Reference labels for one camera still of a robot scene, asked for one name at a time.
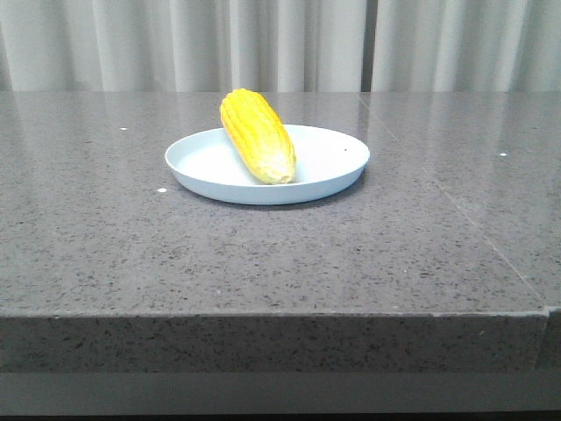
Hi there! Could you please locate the light blue round plate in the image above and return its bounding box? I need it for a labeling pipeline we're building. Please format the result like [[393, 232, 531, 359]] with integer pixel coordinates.
[[165, 125, 370, 205]]

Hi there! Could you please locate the yellow corn cob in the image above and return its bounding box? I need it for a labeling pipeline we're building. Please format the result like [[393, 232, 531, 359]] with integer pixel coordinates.
[[220, 89, 296, 184]]

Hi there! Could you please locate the white pleated curtain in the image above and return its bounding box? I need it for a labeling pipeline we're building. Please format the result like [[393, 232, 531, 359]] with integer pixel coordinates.
[[1, 1, 560, 92]]

